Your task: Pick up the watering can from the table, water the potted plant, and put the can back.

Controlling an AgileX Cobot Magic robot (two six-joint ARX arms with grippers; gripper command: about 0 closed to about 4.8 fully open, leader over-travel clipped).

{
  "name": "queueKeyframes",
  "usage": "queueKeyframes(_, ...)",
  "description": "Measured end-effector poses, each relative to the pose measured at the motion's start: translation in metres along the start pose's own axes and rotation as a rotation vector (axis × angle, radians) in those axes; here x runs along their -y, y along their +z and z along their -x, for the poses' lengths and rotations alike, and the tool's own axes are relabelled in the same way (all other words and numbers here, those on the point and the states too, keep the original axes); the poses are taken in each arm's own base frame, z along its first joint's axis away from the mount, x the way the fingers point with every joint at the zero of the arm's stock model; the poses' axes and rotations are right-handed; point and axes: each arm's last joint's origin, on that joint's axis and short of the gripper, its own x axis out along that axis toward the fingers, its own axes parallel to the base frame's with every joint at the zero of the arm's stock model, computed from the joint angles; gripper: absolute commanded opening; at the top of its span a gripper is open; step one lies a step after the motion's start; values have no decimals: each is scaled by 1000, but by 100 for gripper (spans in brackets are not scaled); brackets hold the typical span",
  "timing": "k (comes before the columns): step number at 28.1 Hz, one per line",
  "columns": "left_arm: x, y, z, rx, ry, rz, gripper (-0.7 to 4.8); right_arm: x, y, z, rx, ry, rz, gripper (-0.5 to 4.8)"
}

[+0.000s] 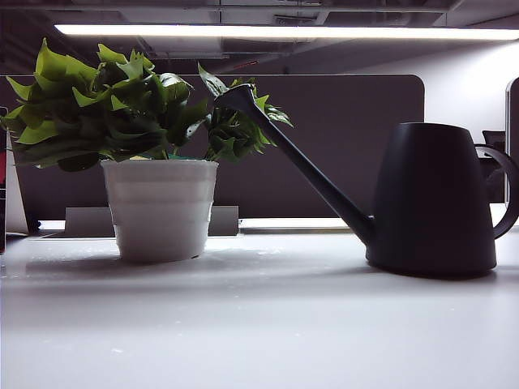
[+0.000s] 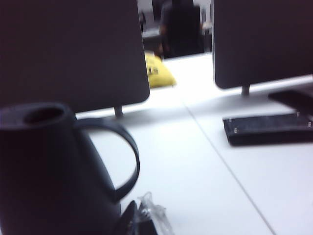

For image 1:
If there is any green leafy artificial plant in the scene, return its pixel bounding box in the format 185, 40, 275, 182
0, 37, 294, 172

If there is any long ceiling light strip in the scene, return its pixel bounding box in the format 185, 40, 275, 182
54, 23, 519, 42

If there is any white ribbed plant pot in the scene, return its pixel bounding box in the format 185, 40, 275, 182
100, 159, 220, 263

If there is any dark grey desk divider panel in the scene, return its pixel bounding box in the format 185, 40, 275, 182
0, 74, 426, 220

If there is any black mesh office chair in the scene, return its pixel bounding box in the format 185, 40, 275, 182
481, 129, 507, 157

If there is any white leaning board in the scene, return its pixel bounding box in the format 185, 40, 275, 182
5, 129, 30, 235

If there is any grey metal divider bracket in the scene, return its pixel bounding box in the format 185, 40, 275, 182
64, 205, 240, 237

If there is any dark grey watering can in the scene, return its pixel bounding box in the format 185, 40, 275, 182
213, 83, 519, 278

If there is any ceiling air vent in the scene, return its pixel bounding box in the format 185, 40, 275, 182
273, 14, 321, 26

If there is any grey divider panel white edge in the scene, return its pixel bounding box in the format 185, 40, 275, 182
504, 76, 519, 203

